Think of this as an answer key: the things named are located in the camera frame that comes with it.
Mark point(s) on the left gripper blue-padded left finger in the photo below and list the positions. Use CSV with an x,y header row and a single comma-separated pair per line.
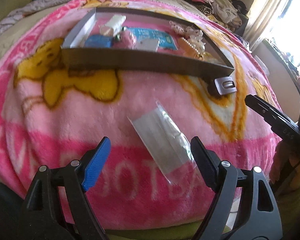
x,y
56,206

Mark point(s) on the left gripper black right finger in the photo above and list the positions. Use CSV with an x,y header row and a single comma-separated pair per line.
x,y
257,216

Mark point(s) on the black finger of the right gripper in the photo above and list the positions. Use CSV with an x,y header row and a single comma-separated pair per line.
x,y
263,108

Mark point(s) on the clear plastic sleeve bag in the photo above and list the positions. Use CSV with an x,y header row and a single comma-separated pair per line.
x,y
166,143

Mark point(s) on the pearl clear claw clip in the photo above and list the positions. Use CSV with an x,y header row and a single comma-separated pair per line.
x,y
197,43

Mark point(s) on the pink fuzzy hair clip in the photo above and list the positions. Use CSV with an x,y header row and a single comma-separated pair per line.
x,y
124,39

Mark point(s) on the blue square box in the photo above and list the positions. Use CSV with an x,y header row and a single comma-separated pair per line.
x,y
98,41

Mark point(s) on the green cloth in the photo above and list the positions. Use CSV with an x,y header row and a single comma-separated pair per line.
x,y
288,203

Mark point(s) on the mauve oval hair clip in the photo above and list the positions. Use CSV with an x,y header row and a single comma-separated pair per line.
x,y
221,87

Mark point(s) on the pink cartoon fleece blanket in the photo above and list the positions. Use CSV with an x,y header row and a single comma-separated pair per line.
x,y
49,117

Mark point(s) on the pile of clothes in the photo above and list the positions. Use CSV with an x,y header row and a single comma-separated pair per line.
x,y
232,15

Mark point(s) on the floral sheer scrunchie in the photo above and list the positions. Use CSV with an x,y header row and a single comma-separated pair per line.
x,y
185,31

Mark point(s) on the beige curtain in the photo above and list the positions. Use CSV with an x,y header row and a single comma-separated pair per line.
x,y
262,15

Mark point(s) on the blue Chinese text booklet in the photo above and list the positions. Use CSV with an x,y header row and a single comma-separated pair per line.
x,y
166,41

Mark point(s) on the dark cardboard tray box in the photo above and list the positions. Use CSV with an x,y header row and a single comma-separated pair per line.
x,y
144,56

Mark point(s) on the white claw hair clip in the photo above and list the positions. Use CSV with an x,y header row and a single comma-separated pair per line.
x,y
115,22

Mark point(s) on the yellow hair ties bag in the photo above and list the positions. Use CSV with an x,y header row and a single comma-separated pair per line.
x,y
189,50

